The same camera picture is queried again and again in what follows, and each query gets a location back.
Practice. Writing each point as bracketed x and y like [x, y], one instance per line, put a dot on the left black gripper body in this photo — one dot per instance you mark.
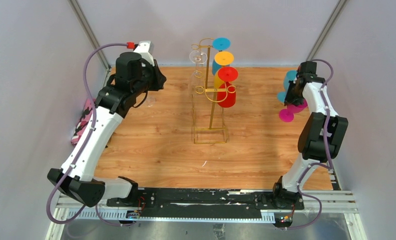
[150, 80]

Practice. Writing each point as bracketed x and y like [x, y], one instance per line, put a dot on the red wine glass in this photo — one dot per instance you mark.
[226, 96]

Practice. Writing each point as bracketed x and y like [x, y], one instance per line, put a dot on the pink wine glass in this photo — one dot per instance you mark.
[287, 114]

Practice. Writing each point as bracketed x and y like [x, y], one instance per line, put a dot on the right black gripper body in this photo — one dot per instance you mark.
[294, 96]

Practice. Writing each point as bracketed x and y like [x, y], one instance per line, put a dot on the gold wire glass rack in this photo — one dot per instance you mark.
[208, 118]

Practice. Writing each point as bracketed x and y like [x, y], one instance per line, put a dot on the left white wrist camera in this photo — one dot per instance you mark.
[145, 49]

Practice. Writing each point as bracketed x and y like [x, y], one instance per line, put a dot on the aluminium frame rail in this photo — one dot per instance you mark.
[316, 203]

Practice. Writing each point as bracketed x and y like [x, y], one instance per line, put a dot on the light blue wine glass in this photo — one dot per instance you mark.
[290, 76]

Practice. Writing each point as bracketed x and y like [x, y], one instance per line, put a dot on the yellow wine glass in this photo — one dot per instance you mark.
[221, 59]

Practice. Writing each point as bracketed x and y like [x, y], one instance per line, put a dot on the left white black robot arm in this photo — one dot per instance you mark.
[136, 73]

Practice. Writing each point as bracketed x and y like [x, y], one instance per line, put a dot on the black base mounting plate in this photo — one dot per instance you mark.
[202, 203]

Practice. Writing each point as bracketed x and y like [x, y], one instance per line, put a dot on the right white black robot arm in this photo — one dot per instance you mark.
[321, 137]

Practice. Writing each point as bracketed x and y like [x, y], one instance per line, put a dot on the back blue wine glass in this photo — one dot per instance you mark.
[219, 44]

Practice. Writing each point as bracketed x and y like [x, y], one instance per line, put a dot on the pink camouflage cloth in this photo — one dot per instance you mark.
[83, 121]

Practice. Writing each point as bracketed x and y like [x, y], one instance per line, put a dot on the clear wine glass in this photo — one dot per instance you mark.
[199, 59]
[150, 100]

